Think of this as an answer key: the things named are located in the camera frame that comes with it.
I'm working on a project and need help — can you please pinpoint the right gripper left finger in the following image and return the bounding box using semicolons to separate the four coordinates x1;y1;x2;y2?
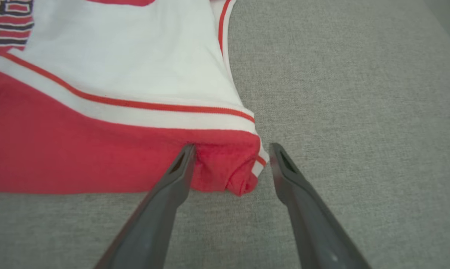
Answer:
94;143;198;269

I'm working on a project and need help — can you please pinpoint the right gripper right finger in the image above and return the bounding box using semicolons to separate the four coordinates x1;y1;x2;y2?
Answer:
268;142;371;269

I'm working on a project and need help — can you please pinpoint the red white lettered jersey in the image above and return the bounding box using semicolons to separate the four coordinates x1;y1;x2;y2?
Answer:
0;0;270;197

